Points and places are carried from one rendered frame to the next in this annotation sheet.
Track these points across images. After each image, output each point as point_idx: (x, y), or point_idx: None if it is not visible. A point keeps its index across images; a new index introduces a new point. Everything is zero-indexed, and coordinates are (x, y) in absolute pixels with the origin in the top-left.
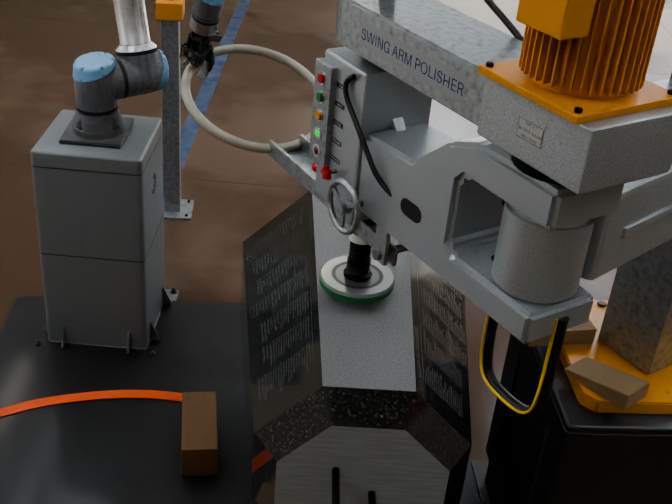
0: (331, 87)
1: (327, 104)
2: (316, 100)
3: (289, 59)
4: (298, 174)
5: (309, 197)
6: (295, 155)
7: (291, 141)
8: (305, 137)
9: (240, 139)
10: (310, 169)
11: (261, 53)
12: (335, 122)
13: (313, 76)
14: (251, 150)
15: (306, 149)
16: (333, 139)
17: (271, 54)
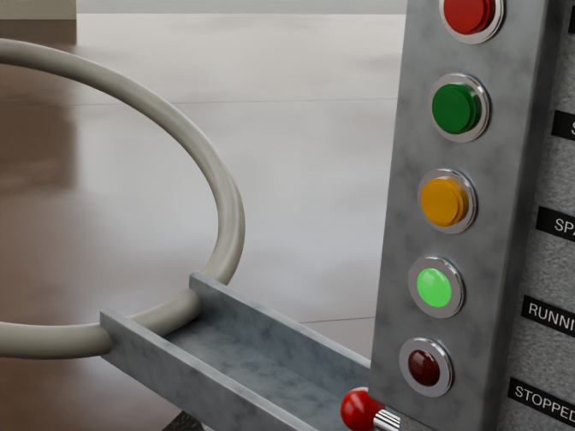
0: (547, 44)
1: (517, 139)
2: (423, 131)
3: (92, 65)
4: (248, 428)
5: (193, 430)
6: (192, 345)
7: (168, 300)
8: (211, 281)
9: (0, 326)
10: (266, 392)
11: (10, 56)
12: (555, 226)
13: (168, 103)
14: (44, 357)
15: (221, 319)
16: (536, 309)
17: (39, 56)
